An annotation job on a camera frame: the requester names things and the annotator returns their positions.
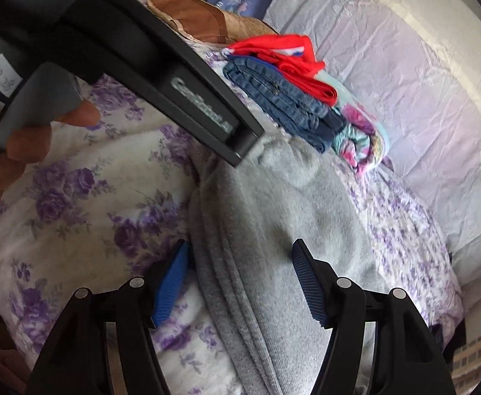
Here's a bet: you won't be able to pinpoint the grey sweatpants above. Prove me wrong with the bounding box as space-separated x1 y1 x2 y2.
189 134 387 394

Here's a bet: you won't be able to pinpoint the person's left hand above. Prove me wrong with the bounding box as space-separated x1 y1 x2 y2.
0 99 101 211

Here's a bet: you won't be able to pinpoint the beige brick pattern curtain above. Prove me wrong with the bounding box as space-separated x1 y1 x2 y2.
452 336 481 388

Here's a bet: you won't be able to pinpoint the purple floral bed sheet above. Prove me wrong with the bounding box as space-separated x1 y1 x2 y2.
0 77 464 394

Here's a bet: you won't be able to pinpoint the colourful floral folded blanket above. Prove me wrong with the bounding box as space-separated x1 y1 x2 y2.
315 70 390 175

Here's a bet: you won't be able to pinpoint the folded blue jeans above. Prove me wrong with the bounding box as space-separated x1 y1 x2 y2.
223 56 347 153

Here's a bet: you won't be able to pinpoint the red folded garment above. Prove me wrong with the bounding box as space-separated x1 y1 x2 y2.
223 34 338 106

